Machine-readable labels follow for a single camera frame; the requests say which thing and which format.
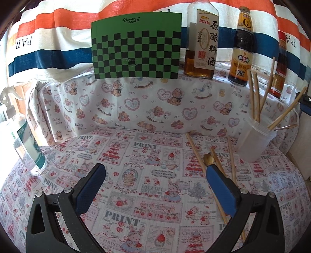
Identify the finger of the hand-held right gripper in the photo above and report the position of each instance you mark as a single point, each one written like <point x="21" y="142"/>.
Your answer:
<point x="305" y="99"/>
<point x="306" y="107"/>

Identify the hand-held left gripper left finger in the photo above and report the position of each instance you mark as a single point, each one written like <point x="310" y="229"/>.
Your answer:
<point x="91" y="187"/>

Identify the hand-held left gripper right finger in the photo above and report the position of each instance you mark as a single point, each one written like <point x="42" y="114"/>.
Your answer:
<point x="220" y="189"/>

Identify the translucent plastic cup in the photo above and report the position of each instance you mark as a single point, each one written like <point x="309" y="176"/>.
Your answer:
<point x="255" y="143"/>

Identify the red cap oil bottle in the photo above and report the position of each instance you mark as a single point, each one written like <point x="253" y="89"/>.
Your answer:
<point x="279" y="70"/>

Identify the strawberry print tablecloth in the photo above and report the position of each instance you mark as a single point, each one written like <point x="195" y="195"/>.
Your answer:
<point x="145" y="170"/>

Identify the dark sauce bottle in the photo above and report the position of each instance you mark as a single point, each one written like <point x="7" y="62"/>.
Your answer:
<point x="241" y="53"/>

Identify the clear spray bottle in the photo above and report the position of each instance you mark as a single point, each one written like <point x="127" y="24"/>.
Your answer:
<point x="24" y="141"/>

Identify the bear print cloth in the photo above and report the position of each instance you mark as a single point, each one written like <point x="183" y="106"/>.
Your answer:
<point x="145" y="104"/>

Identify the cooking wine bottle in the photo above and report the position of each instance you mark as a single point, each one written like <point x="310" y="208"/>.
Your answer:
<point x="201" y="43"/>

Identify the green checkered board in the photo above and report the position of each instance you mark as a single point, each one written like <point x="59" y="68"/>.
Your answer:
<point x="136" y="48"/>

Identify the striped curtain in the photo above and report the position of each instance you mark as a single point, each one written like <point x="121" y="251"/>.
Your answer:
<point x="48" y="43"/>

